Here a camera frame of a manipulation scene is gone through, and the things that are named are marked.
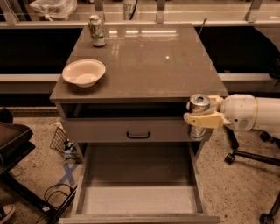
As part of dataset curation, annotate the clear plastic bag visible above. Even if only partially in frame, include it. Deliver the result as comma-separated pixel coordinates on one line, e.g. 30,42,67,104
30,0,78,21

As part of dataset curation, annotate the white paper bowl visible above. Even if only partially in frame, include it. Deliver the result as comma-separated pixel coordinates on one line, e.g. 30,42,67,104
62,59,106,88

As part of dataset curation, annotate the shoe with white sole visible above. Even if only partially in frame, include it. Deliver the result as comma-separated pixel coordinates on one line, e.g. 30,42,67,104
0,204,16,224

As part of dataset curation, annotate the closed top drawer front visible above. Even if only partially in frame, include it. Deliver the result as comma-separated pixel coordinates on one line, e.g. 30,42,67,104
61,118,192,143

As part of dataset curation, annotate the silver redbull can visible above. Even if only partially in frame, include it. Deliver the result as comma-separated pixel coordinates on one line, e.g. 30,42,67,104
186,94,211,141

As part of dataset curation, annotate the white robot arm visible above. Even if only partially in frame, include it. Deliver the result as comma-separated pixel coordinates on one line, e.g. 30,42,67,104
184,94,280,138

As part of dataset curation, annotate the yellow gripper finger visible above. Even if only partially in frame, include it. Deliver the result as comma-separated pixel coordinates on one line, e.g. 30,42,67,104
185,94,225,113
184,112,231,129

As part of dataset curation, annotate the black office chair base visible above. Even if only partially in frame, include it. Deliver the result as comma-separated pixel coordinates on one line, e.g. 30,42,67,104
224,128,280,224

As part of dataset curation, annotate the black drawer handle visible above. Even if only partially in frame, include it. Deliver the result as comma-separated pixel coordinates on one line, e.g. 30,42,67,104
126,131,151,139

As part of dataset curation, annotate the dark chair on left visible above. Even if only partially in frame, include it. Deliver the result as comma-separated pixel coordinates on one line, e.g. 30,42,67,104
0,108,76,224

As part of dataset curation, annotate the green soda can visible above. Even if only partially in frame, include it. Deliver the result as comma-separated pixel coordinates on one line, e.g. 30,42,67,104
88,15,106,47

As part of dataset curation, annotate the black cable on floor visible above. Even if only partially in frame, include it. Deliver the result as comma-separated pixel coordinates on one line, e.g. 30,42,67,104
34,183,77,224

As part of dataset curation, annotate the grey drawer cabinet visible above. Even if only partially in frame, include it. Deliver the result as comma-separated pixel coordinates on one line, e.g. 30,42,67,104
51,24,227,164

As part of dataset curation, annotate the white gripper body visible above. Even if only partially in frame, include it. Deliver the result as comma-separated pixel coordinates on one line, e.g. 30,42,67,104
220,94,257,131

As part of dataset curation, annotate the open middle drawer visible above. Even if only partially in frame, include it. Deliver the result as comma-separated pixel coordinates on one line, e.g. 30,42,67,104
59,143,221,224

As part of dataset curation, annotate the black wire basket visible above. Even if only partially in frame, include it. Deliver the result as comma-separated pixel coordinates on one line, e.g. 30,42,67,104
50,128,81,163

